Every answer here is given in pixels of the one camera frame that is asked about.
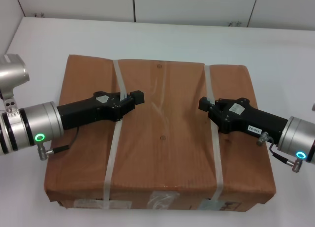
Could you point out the white shipping label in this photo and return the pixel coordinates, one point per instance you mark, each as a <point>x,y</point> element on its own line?
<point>88,204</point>

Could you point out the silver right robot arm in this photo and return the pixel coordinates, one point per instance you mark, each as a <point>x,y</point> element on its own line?
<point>297,136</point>

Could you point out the blue box label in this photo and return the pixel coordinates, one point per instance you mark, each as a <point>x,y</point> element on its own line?
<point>209,204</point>

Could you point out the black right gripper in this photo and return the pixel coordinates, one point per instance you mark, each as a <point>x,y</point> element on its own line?
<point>256,123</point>

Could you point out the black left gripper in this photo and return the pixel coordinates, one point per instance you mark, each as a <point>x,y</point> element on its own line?
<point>83,111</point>

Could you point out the brown cardboard box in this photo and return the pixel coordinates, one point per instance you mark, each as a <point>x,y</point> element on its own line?
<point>162,128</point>

